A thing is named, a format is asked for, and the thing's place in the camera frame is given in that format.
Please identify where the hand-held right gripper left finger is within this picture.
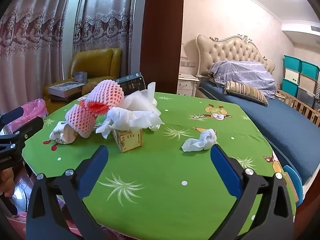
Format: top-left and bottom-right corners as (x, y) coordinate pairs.
(26, 145), (109, 240)

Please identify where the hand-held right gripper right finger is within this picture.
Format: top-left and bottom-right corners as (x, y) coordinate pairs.
(210, 144), (294, 240)

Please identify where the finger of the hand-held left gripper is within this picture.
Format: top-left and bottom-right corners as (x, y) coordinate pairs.
(0, 116), (44, 155)
(0, 107), (25, 125)

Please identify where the pink plastic trash bag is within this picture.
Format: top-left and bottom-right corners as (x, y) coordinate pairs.
(9, 99), (48, 133)

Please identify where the white paper cup wrapper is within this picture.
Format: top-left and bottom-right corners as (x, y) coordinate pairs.
(49, 121), (78, 145)

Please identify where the twisted white tissue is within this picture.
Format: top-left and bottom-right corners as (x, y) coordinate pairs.
(181, 128), (218, 152)

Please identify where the small cardboard box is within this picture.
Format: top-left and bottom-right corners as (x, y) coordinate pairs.
(110, 127), (143, 153)

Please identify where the pink foam fruit net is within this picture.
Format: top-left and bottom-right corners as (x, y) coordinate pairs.
(65, 104), (97, 138)

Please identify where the white tissue paper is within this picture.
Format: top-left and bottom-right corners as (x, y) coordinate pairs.
(96, 106), (165, 139)

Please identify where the orange foam fruit net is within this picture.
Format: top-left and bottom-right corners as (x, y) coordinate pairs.
(86, 101), (110, 113)

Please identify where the white foam net sleeve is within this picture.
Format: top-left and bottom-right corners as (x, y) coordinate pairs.
(84, 79), (125, 113)

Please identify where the black printed box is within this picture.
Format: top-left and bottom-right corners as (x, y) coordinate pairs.
(117, 72), (146, 96)

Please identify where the person's left hand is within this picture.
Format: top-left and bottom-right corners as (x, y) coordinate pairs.
(0, 167), (15, 198)

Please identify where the dark flat book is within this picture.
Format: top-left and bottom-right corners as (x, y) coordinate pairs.
(50, 94), (83, 103)

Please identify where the flat white box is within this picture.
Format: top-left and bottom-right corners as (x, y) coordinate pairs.
(48, 82), (85, 97)

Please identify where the green printed tablecloth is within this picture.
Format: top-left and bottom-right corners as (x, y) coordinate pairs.
(22, 92), (297, 238)

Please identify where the small blue picture box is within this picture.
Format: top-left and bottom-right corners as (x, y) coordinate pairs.
(74, 71), (88, 83)

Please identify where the beige lace curtain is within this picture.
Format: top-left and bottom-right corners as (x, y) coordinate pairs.
(74, 0), (138, 80)
(0, 0), (75, 115)

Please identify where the brown striped pillow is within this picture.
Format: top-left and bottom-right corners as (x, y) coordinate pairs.
(224, 81), (269, 106)

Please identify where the white nightstand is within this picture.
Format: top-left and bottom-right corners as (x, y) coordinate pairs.
(177, 74), (200, 97)

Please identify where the grey striped pillow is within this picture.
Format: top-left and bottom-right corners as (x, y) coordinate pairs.
(208, 60), (277, 99)

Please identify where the yellow leather armchair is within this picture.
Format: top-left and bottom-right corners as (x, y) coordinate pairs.
(44, 48), (122, 103)

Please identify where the stack of storage bins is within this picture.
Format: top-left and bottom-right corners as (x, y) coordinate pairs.
(282, 54), (320, 110)

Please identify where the tufted beige headboard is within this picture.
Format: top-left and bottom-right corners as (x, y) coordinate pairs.
(196, 33), (275, 78)

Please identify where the wooden crib rail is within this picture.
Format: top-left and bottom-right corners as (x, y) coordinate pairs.
(276, 89), (320, 127)

